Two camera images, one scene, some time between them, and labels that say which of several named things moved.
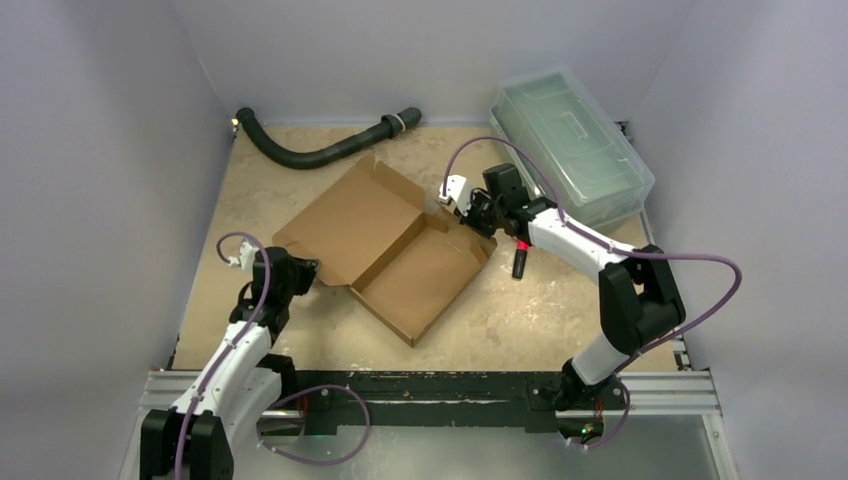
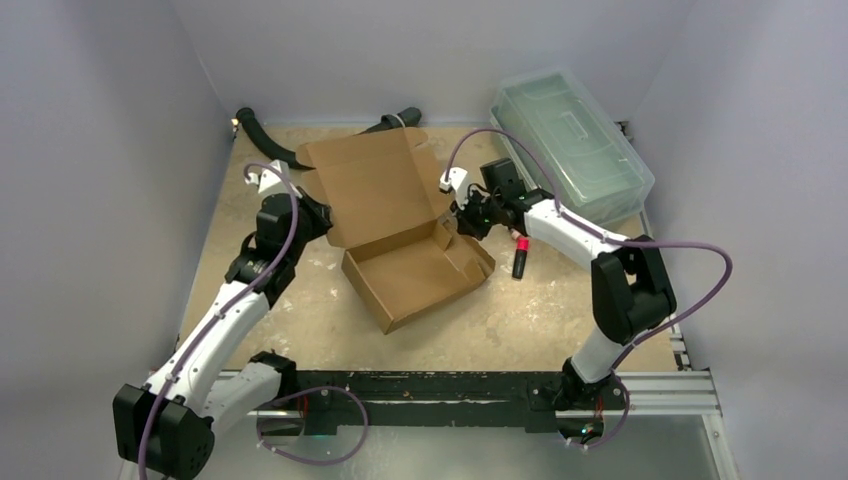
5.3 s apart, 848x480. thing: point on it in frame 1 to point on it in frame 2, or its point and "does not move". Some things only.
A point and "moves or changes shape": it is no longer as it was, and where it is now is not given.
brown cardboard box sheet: (372, 234) moves or changes shape
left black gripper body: (300, 277) to (313, 224)
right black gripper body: (473, 213) does not move
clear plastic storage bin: (601, 179) does not move
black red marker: (520, 259) does not move
